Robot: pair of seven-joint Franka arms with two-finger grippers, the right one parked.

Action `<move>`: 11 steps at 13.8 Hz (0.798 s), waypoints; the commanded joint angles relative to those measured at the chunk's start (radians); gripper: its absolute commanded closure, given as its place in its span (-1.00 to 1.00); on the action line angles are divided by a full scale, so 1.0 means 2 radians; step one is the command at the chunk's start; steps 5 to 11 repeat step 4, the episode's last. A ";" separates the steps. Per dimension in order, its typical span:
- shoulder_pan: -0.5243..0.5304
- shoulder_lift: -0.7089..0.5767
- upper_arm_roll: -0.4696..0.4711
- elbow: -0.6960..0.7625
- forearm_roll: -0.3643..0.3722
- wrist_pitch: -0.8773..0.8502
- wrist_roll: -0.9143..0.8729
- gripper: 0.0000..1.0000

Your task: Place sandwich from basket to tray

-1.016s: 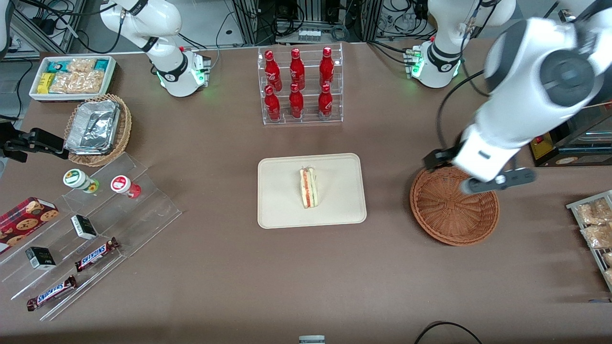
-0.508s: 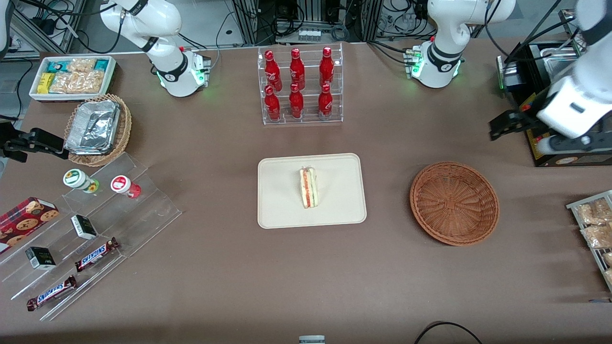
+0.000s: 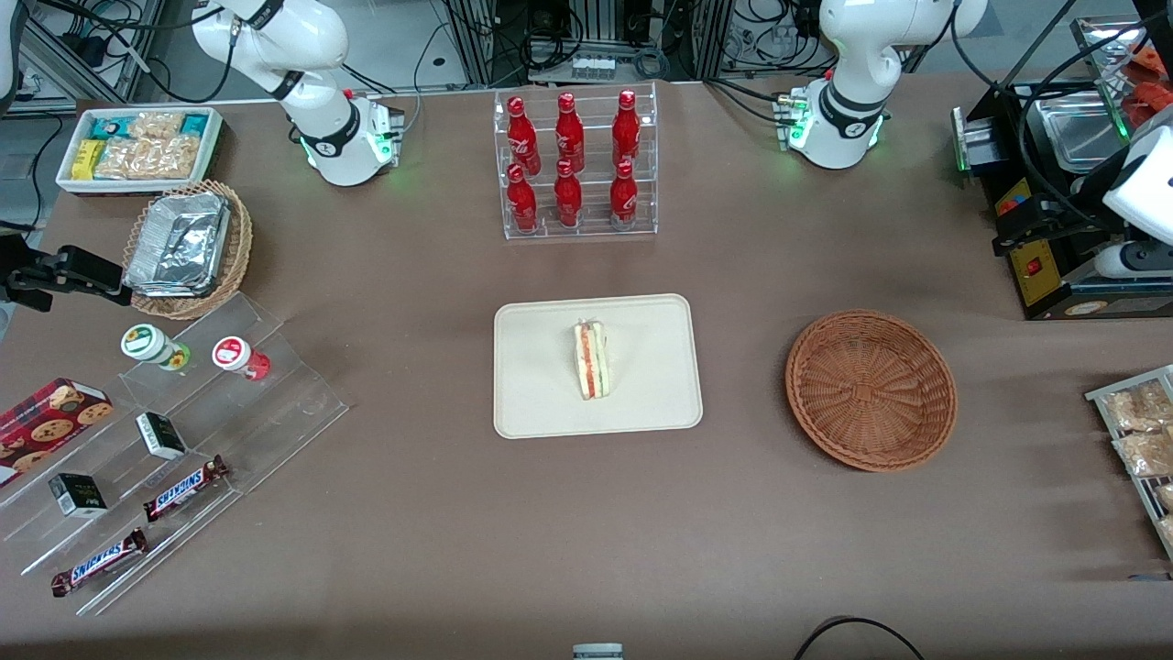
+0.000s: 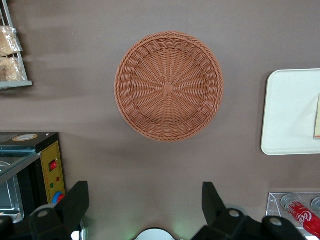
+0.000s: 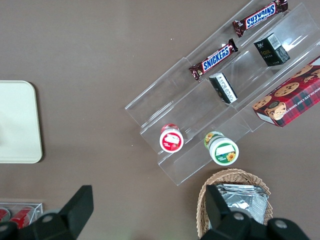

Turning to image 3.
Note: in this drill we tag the brown round wicker basket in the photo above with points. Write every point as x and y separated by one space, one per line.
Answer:
871 390

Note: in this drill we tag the white rectangular snack bin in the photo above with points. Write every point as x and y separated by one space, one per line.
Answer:
213 151

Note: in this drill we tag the red lid yogurt cup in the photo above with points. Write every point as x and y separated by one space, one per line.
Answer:
234 353

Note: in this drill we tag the red emergency stop button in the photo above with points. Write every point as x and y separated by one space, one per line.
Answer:
1011 203

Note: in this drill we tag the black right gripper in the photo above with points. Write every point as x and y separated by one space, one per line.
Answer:
20 268

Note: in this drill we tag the red plaid cookie box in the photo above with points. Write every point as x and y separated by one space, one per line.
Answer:
50 422

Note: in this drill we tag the stack of foil containers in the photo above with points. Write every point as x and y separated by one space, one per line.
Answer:
179 243

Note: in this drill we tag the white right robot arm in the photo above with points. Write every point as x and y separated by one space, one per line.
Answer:
323 119

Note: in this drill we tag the Snickers chocolate bar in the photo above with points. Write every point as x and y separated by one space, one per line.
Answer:
99 563
183 489

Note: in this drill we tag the orange red food pieces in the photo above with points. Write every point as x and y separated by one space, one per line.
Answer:
1156 87

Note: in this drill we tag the clear cracker bag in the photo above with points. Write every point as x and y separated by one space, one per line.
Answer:
158 125
151 158

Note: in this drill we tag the clear acrylic bottle rack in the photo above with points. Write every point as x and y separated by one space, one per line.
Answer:
591 225

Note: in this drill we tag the white power strip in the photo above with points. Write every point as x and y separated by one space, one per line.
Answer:
593 68

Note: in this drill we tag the yellow snack bar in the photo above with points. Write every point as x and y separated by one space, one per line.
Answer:
88 159

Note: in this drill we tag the steel tray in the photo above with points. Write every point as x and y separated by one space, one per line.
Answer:
1100 41

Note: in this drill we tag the clear bag of snacks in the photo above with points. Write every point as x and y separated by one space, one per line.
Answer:
1136 405
1145 454
1167 532
1166 497

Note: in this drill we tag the cream plastic serving tray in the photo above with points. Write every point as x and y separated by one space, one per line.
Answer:
541 367

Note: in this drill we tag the clear acrylic stepped stand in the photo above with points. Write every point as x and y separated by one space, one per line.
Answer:
266 412

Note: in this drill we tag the red cola bottle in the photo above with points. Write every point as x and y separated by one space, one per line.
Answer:
521 133
626 126
522 203
569 128
568 200
623 200

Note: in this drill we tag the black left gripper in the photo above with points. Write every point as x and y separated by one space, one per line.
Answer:
1078 208

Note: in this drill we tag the triangle sandwich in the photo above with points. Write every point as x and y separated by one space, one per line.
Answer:
592 359

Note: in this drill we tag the black food warmer machine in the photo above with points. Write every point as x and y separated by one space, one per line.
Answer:
999 156

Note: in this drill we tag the teal snack packet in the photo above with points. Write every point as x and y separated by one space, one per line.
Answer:
194 125
112 126

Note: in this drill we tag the green lid yogurt cup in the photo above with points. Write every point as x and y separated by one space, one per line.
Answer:
147 343

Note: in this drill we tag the light tan wicker basket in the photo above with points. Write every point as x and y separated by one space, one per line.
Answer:
236 247

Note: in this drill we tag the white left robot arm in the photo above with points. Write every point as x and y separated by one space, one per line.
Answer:
848 110

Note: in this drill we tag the small black carton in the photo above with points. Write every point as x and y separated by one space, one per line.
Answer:
78 495
161 436

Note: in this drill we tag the steel food pan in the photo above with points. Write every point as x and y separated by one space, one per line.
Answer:
1081 133

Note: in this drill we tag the small grey device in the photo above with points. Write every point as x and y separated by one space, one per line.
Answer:
597 652

